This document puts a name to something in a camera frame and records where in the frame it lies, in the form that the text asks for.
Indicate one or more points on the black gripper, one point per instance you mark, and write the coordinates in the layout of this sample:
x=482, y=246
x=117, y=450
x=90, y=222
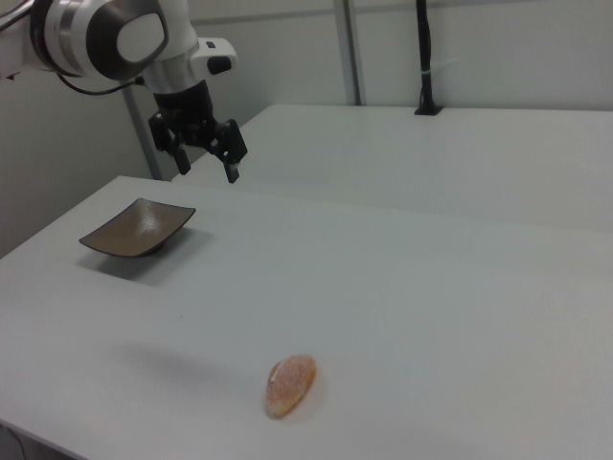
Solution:
x=187, y=108

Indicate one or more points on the orange sugared bread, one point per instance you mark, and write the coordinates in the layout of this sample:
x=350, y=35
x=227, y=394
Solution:
x=289, y=385

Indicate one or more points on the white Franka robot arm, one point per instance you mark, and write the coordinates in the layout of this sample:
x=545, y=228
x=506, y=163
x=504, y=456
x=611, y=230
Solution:
x=72, y=29

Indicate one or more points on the brown square ceramic plate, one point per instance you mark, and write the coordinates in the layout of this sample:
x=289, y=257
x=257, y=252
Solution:
x=139, y=227

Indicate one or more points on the black pole with base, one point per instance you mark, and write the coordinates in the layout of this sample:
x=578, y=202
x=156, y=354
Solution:
x=426, y=57

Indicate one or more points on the grey aluminium wall post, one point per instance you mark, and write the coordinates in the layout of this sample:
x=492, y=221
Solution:
x=348, y=52
x=143, y=139

